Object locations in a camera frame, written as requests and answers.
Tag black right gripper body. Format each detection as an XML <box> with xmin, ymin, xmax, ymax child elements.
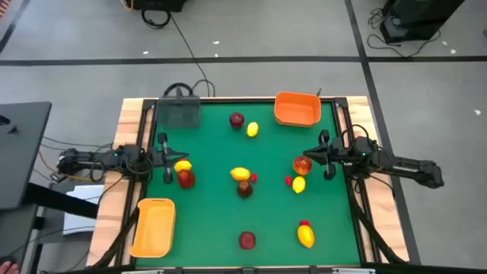
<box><xmin>318</xmin><ymin>129</ymin><xmax>345</xmax><ymax>181</ymax></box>

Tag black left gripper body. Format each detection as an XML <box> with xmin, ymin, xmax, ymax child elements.
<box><xmin>146</xmin><ymin>131</ymin><xmax>175</xmax><ymax>186</ymax></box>

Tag orange-red apple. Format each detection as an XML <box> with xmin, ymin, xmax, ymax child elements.
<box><xmin>292</xmin><ymin>155</ymin><xmax>314</xmax><ymax>177</ymax></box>

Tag dark red apple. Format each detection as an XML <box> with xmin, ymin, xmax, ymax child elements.
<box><xmin>228</xmin><ymin>111</ymin><xmax>245</xmax><ymax>129</ymax></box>

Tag dark red pear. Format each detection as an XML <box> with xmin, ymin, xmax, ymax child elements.
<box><xmin>236</xmin><ymin>180</ymin><xmax>254</xmax><ymax>199</ymax></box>

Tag orange plastic basket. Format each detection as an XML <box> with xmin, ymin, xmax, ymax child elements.
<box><xmin>273</xmin><ymin>91</ymin><xmax>323</xmax><ymax>129</ymax></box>

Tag green table mat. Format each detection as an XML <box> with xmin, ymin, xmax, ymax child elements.
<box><xmin>135</xmin><ymin>101</ymin><xmax>361</xmax><ymax>267</ymax></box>

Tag yellow plastic basket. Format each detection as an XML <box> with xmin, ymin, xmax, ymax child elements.
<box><xmin>128</xmin><ymin>197</ymin><xmax>177</xmax><ymax>259</ymax></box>

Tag white box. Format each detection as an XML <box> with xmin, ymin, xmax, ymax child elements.
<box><xmin>62</xmin><ymin>183</ymin><xmax>106</xmax><ymax>237</ymax></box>

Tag black crossbar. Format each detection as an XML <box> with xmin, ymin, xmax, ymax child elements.
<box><xmin>22</xmin><ymin>181</ymin><xmax>100</xmax><ymax>220</ymax></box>

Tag dark grey desk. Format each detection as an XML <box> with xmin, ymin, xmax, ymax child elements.
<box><xmin>0</xmin><ymin>100</ymin><xmax>53</xmax><ymax>211</ymax></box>

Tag black box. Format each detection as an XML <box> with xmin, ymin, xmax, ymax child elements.
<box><xmin>131</xmin><ymin>0</ymin><xmax>188</xmax><ymax>12</ymax></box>

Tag black equipment case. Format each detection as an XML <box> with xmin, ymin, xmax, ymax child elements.
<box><xmin>379</xmin><ymin>0</ymin><xmax>466</xmax><ymax>44</ymax></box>

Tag person's hand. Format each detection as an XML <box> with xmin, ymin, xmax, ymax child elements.
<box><xmin>0</xmin><ymin>260</ymin><xmax>20</xmax><ymax>274</ymax></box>

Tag yellow cable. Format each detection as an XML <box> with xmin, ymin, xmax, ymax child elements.
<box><xmin>37</xmin><ymin>150</ymin><xmax>108</xmax><ymax>182</ymax></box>

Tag black aluminium table frame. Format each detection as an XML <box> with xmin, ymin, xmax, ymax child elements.
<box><xmin>89</xmin><ymin>97</ymin><xmax>423</xmax><ymax>274</ymax></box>

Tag black floor cable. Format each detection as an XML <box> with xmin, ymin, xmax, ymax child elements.
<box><xmin>140</xmin><ymin>2</ymin><xmax>217</xmax><ymax>98</ymax></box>

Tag black tangled cables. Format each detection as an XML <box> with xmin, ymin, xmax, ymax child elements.
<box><xmin>366</xmin><ymin>6</ymin><xmax>442</xmax><ymax>59</ymax></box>

